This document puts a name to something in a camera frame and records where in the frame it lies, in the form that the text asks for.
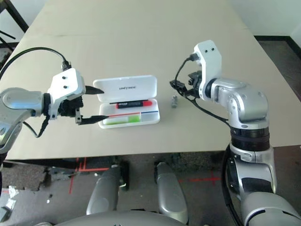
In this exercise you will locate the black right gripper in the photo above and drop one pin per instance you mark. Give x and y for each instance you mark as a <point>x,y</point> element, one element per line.
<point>194,80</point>

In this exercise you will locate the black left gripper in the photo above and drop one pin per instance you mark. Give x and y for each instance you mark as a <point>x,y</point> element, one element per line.
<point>69,107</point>

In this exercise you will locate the green capped white highlighter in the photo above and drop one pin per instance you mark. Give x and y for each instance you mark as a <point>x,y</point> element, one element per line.
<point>117,120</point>

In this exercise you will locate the red and black marker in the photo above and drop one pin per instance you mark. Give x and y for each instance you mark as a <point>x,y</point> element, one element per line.
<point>131,104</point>

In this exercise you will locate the white plastic pencil case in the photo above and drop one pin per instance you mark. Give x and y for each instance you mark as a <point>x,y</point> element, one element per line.
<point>131,87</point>

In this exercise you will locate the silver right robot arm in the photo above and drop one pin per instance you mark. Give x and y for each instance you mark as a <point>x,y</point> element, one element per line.
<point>244,103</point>

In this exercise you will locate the red floor tape lines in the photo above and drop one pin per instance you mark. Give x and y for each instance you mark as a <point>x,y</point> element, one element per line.
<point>82,170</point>

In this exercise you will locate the silver left robot leg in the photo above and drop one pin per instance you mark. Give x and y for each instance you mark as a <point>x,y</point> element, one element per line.
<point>104,190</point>

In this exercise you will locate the silver robot leg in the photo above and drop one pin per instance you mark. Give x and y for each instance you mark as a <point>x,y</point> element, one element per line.
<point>104,190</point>
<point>171,193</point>

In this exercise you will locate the silver right robot leg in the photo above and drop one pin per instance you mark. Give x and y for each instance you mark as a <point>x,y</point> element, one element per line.
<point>171,193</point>

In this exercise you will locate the black tripod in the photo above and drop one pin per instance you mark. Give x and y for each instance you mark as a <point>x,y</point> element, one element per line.
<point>7,35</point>

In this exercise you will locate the black framed side table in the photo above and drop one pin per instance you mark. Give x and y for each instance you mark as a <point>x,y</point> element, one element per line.
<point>18,17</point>

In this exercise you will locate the grey robot torso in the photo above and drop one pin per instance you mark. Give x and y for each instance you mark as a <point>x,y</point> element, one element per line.
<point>117,219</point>

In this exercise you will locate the crumpled white plastic scrap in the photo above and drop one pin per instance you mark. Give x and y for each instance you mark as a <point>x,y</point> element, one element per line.
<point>9,203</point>
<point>12,191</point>

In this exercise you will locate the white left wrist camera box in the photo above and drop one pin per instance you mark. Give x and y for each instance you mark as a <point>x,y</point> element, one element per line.
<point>67,81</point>

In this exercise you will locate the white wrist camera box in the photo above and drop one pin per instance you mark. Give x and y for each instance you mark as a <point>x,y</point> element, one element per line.
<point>210,61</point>
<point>67,81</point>

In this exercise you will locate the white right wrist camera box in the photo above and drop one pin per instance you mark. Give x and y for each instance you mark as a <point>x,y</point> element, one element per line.
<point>210,61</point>

